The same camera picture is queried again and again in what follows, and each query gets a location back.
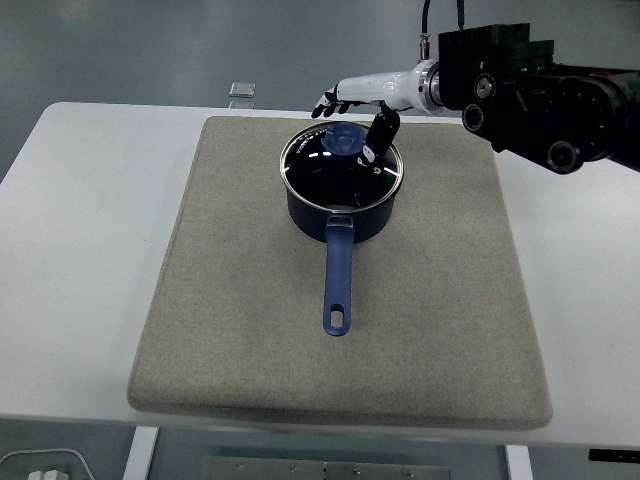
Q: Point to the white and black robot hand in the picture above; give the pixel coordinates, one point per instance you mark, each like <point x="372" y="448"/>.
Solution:
<point x="375" y="87"/>

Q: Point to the glass pot lid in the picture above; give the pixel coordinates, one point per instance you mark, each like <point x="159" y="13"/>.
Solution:
<point x="325" y="170"/>

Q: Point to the silver square floor plate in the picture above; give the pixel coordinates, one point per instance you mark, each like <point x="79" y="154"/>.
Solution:
<point x="242" y="89"/>

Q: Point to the beige fabric mat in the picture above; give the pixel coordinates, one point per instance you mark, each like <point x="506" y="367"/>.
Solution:
<point x="260" y="325"/>

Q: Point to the white table leg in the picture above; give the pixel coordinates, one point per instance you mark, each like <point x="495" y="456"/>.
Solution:
<point x="518" y="464"/>
<point x="141" y="455"/>

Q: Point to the black flat bar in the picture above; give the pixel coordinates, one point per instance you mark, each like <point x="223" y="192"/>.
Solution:
<point x="615" y="455"/>

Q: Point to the white rounded tray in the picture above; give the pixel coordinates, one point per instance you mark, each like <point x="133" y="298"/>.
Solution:
<point x="75" y="460"/>

